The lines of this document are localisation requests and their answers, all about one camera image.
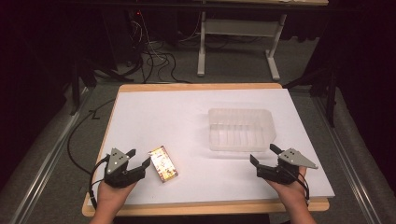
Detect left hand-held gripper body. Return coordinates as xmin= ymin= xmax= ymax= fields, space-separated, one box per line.
xmin=103 ymin=147 xmax=148 ymax=189

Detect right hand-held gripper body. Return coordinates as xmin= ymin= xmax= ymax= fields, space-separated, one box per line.
xmin=256 ymin=147 xmax=319 ymax=186

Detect colourful snack packet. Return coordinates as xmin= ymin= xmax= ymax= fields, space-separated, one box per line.
xmin=148 ymin=146 xmax=179 ymax=184

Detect clear plastic container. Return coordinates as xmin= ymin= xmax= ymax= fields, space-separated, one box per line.
xmin=207 ymin=107 xmax=277 ymax=153

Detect person's right hand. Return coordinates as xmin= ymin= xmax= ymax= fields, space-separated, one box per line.
xmin=265 ymin=166 xmax=310 ymax=207

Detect person's left hand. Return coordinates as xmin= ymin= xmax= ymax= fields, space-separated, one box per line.
xmin=96 ymin=180 xmax=138 ymax=210

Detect white board sheet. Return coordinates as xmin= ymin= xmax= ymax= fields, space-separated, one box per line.
xmin=88 ymin=89 xmax=336 ymax=207

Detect black stand legs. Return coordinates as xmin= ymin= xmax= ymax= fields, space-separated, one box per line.
xmin=282 ymin=63 xmax=341 ymax=128
xmin=68 ymin=57 xmax=138 ymax=117

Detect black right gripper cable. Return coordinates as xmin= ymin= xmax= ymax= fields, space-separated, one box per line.
xmin=290 ymin=167 xmax=311 ymax=207

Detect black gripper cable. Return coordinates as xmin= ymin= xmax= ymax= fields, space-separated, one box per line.
xmin=89 ymin=154 xmax=110 ymax=210
xmin=290 ymin=167 xmax=311 ymax=207

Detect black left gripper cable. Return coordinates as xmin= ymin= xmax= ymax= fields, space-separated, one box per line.
xmin=89 ymin=154 xmax=110 ymax=210

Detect black floor cable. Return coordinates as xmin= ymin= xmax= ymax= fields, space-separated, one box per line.
xmin=66 ymin=98 xmax=117 ymax=175

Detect metal floor rail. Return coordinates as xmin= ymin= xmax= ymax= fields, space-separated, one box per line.
xmin=312 ymin=95 xmax=376 ymax=224
xmin=8 ymin=87 xmax=92 ymax=224

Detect tangle of floor cables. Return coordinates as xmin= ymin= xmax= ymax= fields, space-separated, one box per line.
xmin=122 ymin=10 xmax=202 ymax=85

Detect white metal desk frame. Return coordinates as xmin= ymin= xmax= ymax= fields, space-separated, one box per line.
xmin=196 ymin=0 xmax=330 ymax=82

